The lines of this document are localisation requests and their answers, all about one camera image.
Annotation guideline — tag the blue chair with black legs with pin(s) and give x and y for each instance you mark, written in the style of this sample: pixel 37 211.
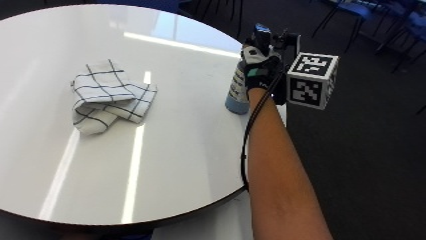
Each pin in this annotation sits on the blue chair with black legs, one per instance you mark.
pixel 351 13
pixel 407 30

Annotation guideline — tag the checked white cloth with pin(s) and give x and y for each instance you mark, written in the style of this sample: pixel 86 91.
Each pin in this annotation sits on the checked white cloth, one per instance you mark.
pixel 111 96

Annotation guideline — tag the blue spray bottle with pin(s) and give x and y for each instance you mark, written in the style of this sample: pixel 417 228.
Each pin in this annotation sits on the blue spray bottle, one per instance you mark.
pixel 236 96

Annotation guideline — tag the white marker cube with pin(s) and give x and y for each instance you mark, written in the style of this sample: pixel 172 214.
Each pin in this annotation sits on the white marker cube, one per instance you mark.
pixel 311 81

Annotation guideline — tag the black glove camera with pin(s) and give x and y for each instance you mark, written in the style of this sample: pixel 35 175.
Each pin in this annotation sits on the black glove camera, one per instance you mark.
pixel 287 40

